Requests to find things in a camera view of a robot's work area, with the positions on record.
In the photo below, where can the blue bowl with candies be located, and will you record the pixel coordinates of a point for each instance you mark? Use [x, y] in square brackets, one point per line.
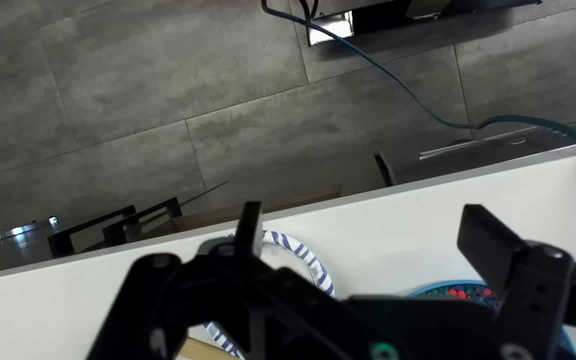
[455, 293]

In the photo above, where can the dark furniture base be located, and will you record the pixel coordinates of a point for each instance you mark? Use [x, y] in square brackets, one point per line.
[395, 16]

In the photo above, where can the blue patterned paper plate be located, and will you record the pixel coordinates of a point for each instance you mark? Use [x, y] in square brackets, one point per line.
[300, 252]

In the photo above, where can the wooden slotted spatula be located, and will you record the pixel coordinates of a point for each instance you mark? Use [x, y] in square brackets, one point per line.
[201, 350]

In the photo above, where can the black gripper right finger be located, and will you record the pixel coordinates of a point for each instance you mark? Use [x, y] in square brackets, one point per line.
[535, 287]

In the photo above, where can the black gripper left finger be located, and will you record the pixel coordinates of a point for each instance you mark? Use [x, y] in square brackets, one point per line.
[168, 301]

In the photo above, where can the black metal frame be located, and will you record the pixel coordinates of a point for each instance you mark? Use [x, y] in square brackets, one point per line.
[119, 226]

